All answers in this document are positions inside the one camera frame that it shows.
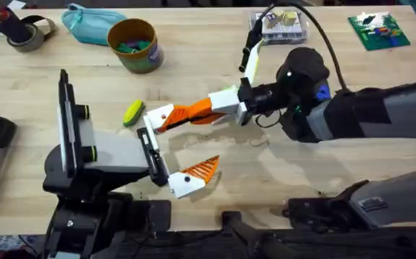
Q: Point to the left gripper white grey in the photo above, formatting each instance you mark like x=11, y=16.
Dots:
x=118, y=153

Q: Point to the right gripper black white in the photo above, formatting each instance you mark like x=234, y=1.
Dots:
x=301, y=79

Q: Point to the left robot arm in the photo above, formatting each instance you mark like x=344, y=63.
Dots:
x=85, y=223

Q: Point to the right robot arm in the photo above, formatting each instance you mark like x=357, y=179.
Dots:
x=409, y=108

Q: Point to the yellow green toy vegetable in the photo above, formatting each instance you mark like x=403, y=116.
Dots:
x=133, y=112

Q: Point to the dark blue electric screwdriver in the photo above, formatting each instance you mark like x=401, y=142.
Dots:
x=12, y=25

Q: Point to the right wrist pale plate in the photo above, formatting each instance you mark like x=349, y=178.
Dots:
x=253, y=63

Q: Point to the brown tub with toys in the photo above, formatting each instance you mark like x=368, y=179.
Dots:
x=139, y=57

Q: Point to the clear box with blocks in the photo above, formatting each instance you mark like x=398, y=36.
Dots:
x=280, y=28

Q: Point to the left wrist black plate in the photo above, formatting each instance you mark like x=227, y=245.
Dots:
x=67, y=122

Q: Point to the teal zip bag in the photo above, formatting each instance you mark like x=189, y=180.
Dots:
x=91, y=23

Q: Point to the grey tape roll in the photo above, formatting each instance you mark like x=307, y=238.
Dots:
x=31, y=42

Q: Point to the green board with blocks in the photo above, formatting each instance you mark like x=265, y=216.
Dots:
x=379, y=32

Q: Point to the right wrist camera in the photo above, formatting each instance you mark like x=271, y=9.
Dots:
x=248, y=48

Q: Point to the black rail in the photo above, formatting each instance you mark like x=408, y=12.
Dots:
x=337, y=248

